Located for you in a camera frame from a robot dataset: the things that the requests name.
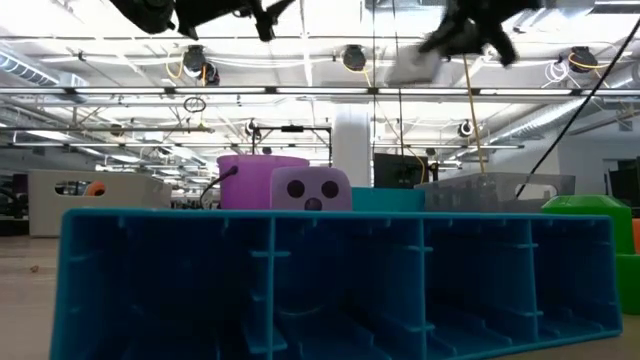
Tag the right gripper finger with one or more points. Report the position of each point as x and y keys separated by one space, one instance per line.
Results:
x=436 y=42
x=504 y=50

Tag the black monitor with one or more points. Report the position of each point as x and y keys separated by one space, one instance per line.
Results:
x=397 y=172

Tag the silver ceiling duct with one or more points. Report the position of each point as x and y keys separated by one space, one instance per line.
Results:
x=550 y=117
x=30 y=70

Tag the white building column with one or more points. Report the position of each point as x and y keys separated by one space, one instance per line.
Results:
x=352 y=145

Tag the purple pumpkin face bucket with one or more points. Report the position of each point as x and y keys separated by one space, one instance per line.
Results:
x=250 y=185

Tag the smoky translucent plastic bin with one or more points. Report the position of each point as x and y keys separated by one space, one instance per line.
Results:
x=450 y=195

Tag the teal plastic tray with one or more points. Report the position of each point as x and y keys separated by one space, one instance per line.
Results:
x=387 y=200

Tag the green rectangular toy block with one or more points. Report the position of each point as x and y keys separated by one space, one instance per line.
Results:
x=585 y=225

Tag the black cabinet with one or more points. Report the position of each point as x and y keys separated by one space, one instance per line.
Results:
x=627 y=182

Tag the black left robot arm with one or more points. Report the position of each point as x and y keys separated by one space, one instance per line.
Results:
x=145 y=12

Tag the light grey plastic bin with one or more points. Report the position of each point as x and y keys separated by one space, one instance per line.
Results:
x=125 y=210

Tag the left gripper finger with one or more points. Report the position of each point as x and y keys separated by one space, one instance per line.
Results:
x=265 y=27
x=280 y=9

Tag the large blue toy block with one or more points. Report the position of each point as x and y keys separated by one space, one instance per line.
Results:
x=325 y=280

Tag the small black ceiling reel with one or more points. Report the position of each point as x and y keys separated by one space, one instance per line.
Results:
x=465 y=128
x=251 y=128

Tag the purple foam dice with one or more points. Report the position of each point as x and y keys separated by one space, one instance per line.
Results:
x=280 y=200

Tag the dark shelving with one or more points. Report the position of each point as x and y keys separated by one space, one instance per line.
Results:
x=12 y=200

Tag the long ceiling light bar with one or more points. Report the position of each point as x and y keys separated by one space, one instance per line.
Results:
x=125 y=90

